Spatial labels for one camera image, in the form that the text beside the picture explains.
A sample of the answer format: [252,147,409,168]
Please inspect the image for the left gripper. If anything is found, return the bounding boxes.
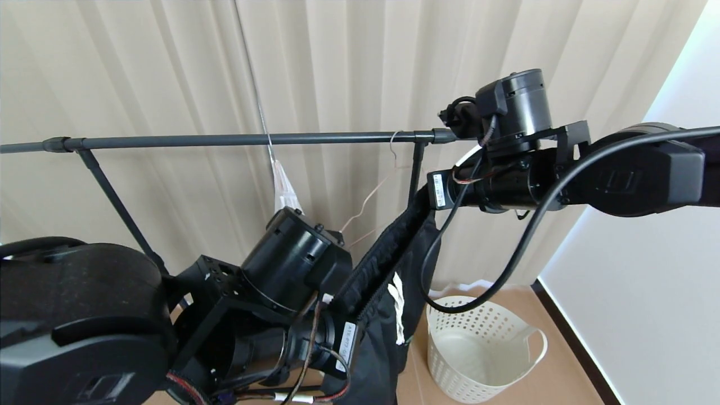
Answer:
[222,312,362,394]

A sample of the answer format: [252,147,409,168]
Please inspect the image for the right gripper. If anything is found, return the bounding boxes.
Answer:
[426,153,566,214]

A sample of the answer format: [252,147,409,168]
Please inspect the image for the black garment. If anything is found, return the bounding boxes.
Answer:
[317,185,444,405]

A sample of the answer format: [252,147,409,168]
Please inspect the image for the white printed t-shirt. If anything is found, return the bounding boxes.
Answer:
[271,159,305,216]

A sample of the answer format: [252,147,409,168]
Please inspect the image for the white laundry basket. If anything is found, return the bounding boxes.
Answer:
[425,295,548,404]

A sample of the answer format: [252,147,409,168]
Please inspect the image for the black clothes rack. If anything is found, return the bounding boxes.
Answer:
[0,128,458,311]

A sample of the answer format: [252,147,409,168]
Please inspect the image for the beige curtain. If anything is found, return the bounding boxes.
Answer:
[0,0,707,289]

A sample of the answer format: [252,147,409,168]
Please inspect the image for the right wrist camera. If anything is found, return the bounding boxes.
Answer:
[437,78,511,142]

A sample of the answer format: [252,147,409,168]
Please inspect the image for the black cable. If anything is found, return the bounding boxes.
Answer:
[420,126,720,314]
[0,236,88,261]

